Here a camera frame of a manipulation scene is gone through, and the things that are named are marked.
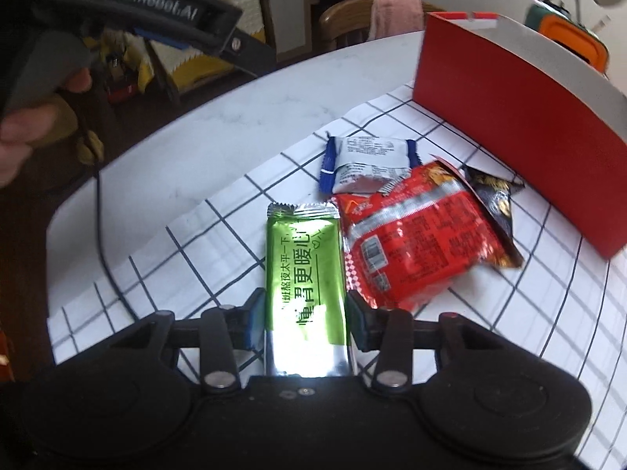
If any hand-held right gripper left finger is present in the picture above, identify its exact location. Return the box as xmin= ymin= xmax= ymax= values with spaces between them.
xmin=142 ymin=288 xmax=268 ymax=395

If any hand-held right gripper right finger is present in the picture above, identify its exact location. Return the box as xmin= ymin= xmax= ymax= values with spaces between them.
xmin=345 ymin=291 xmax=474 ymax=395

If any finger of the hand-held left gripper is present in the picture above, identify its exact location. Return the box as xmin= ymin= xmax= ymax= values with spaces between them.
xmin=223 ymin=29 xmax=278 ymax=80
xmin=134 ymin=26 xmax=198 ymax=53

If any green snack packet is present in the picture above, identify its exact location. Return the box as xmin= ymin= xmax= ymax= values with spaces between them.
xmin=265 ymin=202 xmax=352 ymax=379

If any red cardboard box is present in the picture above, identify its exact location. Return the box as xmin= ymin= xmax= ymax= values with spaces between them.
xmin=413 ymin=10 xmax=627 ymax=261

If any person's left hand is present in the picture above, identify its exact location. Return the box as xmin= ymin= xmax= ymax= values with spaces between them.
xmin=0 ymin=66 xmax=95 ymax=188

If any cream covered sofa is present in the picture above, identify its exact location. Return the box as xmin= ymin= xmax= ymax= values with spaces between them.
xmin=140 ymin=0 xmax=269 ymax=95

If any red chips packet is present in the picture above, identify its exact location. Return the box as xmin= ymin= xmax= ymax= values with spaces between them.
xmin=332 ymin=158 xmax=514 ymax=313

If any wooden chair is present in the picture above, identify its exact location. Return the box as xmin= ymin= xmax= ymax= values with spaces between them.
xmin=318 ymin=0 xmax=380 ymax=53

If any white checked tablecloth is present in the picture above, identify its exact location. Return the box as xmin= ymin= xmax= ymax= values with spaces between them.
xmin=46 ymin=82 xmax=627 ymax=451

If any pink cloth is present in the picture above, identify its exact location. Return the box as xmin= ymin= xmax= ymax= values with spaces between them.
xmin=367 ymin=0 xmax=425 ymax=36

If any white and blue snack packet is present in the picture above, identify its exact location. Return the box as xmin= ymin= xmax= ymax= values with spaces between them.
xmin=318 ymin=133 xmax=423 ymax=195

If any black and gold snack packet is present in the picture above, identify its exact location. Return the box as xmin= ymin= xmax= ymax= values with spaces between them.
xmin=460 ymin=165 xmax=526 ymax=270

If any orange and green container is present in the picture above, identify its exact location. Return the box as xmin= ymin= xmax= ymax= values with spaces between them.
xmin=524 ymin=0 xmax=611 ymax=78

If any black cable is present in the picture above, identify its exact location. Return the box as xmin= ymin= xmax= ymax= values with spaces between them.
xmin=89 ymin=108 xmax=150 ymax=326

